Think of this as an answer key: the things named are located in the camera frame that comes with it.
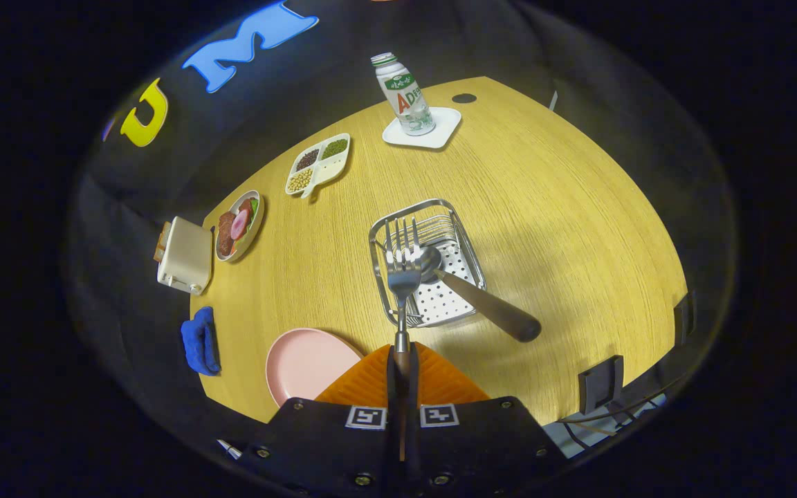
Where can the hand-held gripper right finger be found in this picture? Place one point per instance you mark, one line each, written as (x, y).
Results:
(414, 394)

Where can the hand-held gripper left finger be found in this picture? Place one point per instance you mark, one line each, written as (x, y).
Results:
(390, 394)

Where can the pink plate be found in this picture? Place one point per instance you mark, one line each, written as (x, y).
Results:
(308, 363)

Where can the small white object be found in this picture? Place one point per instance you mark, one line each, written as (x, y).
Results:
(230, 450)

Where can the blue cloth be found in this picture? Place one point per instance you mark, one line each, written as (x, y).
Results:
(199, 342)

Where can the white food bowl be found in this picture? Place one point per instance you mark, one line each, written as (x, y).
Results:
(254, 232)

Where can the pink ham slice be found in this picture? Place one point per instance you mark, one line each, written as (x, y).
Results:
(240, 225)

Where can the brown meat slice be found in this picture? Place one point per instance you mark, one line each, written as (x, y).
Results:
(226, 235)

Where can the green lettuce leaf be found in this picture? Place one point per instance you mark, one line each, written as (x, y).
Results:
(254, 209)

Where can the white divided dish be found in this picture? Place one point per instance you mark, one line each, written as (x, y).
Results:
(333, 169)

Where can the pile of yellow soybeans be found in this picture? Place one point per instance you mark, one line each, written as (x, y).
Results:
(299, 180)

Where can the cream toaster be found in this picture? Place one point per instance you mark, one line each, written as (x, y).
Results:
(187, 256)

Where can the pile of dark beans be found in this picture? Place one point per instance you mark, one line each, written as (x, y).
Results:
(307, 160)

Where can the pile of green beans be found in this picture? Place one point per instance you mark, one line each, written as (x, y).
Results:
(334, 149)

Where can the white square coaster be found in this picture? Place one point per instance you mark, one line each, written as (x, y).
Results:
(443, 124)

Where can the toasted bread slices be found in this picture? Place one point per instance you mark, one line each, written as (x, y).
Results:
(162, 242)

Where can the black table grommet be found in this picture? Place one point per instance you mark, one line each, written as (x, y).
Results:
(464, 98)

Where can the white drink bottle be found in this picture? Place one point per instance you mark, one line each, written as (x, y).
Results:
(405, 93)

